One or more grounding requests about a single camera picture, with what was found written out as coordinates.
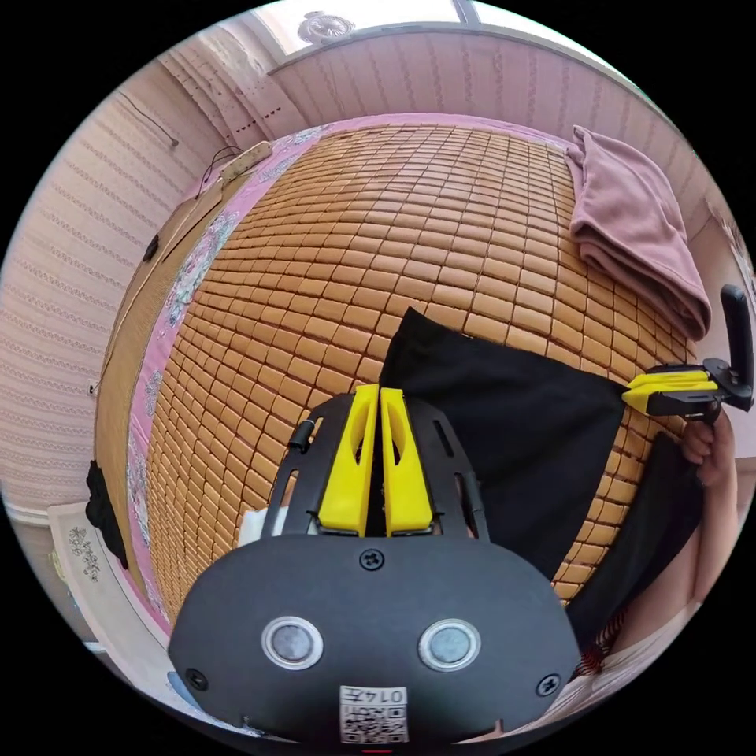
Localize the person's right forearm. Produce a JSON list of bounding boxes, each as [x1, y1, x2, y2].
[[694, 475, 743, 605]]

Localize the white power strip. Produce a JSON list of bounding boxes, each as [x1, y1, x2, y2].
[[220, 139, 274, 183]]

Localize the person's right hand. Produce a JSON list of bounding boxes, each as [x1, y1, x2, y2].
[[681, 412, 738, 490]]

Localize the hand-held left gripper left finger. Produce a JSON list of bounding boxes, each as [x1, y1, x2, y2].
[[318, 383, 380, 537]]

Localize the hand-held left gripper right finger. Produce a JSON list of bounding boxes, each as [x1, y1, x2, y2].
[[380, 387, 436, 538]]

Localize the bed with woven mat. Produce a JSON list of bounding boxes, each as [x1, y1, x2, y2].
[[93, 112, 710, 642]]

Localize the window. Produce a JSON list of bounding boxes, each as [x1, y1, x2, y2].
[[252, 0, 591, 61]]

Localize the white fan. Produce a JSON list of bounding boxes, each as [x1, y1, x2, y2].
[[297, 10, 357, 46]]

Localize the black cloth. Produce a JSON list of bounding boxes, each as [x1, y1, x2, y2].
[[84, 459, 130, 570]]

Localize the black long pants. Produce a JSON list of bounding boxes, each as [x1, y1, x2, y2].
[[377, 306, 707, 648]]

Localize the mauve pile of clothes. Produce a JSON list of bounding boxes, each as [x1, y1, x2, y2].
[[564, 124, 713, 342]]

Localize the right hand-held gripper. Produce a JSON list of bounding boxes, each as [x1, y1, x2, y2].
[[621, 357, 736, 423]]

